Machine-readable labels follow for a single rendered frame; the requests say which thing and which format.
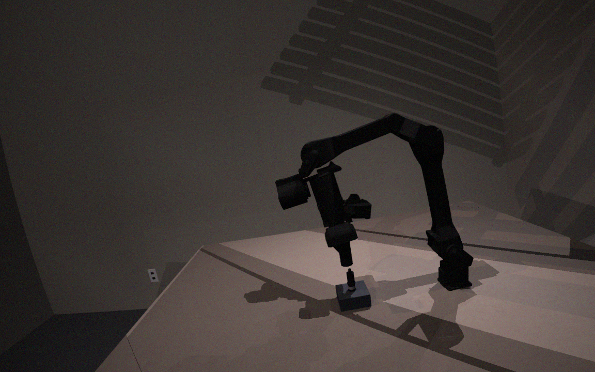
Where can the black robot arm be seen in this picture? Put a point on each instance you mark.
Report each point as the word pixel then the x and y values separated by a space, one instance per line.
pixel 427 144

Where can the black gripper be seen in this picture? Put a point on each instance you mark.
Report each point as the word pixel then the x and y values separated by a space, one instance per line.
pixel 340 233

